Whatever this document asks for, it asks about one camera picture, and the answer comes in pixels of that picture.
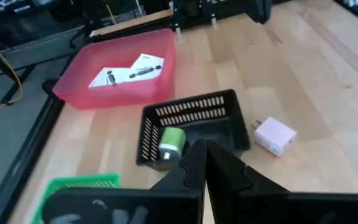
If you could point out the small white green charger cube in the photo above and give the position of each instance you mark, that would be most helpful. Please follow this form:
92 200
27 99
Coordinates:
172 137

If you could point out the green slotted plastic basket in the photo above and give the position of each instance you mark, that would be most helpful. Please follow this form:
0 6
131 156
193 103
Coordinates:
73 181

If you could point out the pink wall charger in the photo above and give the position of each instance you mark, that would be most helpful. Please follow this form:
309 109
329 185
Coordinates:
275 137

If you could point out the red plastic bin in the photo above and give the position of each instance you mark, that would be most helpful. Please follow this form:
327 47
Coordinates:
82 93

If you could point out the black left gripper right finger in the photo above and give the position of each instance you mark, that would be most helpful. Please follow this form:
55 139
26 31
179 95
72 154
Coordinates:
253 205

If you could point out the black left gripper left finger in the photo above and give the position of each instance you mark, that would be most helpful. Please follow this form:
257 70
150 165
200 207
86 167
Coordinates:
172 205

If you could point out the white card reader packet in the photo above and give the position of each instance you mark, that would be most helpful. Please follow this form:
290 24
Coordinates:
101 81
145 62

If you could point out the black slotted plastic basket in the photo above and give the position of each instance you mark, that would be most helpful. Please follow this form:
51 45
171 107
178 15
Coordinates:
238 133

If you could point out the black aluminium table frame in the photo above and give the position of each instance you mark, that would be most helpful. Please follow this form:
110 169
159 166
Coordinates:
26 155

